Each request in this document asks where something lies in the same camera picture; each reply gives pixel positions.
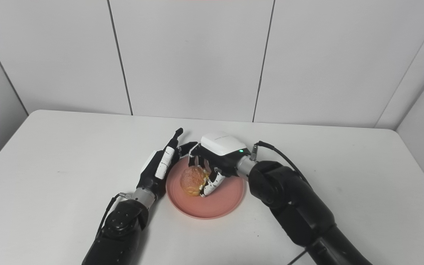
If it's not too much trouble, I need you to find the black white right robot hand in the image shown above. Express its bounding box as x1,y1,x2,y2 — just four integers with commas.
188,131,251,197

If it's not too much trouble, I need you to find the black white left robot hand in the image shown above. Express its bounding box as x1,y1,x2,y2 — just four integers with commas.
136,128,198,201

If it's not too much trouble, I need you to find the cream puff pastry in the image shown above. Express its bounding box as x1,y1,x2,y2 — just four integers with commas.
180,166,209,197

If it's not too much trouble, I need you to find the pink round plate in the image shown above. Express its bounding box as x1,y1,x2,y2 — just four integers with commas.
166,156,246,220

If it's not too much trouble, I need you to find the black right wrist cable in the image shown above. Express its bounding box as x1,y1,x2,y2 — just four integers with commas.
251,141,312,265

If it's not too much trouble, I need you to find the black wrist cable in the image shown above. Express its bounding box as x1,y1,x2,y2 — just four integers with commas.
96,192,131,240
251,141,312,265

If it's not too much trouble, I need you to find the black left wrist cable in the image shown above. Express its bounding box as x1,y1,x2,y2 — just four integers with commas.
96,192,131,240

